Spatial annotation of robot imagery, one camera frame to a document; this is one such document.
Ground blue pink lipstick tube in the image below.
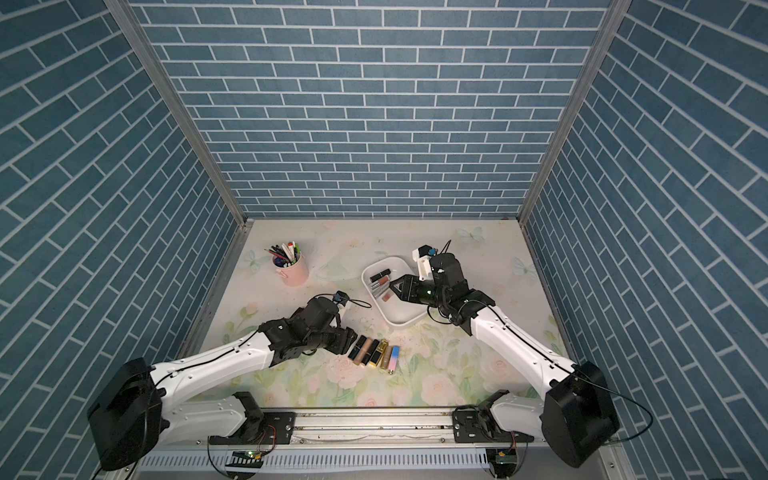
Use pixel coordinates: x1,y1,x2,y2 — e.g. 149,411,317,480
387,346,400,375

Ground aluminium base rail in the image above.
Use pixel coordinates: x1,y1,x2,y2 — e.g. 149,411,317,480
119,406,625,452

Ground brown beige lipstick tube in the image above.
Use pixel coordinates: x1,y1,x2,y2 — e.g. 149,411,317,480
353,338,379,365

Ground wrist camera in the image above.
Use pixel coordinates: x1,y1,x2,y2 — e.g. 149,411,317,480
412,245,437,281
332,291,350,310

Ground green circuit board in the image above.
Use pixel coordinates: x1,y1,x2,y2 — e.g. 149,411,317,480
488,451,518,479
225,450,264,470

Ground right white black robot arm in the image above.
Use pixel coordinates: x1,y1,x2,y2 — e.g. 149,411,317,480
389,245,620,468

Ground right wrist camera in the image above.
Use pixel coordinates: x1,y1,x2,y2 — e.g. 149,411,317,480
412,245,437,281

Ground silver lipstick tube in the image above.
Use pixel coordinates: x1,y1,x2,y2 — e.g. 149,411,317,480
371,279,388,295

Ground pens in bucket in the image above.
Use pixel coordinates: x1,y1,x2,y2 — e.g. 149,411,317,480
266,242,301,268

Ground black gold lipstick tube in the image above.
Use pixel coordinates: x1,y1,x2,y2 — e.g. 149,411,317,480
368,339,389,367

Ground pink pen holder bucket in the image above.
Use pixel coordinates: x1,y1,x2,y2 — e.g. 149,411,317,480
274,257,309,287

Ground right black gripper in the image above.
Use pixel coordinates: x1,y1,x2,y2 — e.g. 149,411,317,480
389,274,450,310

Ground right green circuit board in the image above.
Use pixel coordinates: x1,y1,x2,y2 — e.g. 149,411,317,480
488,451,518,479

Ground left green circuit board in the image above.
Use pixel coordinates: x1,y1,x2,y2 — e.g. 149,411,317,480
225,450,264,470

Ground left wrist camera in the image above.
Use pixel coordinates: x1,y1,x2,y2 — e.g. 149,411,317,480
332,291,350,310

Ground dark red lipstick tube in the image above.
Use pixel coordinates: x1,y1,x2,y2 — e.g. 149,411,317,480
370,269,391,283

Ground white plastic storage box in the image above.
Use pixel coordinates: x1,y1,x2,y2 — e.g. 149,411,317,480
361,256,426,328

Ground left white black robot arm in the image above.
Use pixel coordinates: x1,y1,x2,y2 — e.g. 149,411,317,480
87,291,357,471

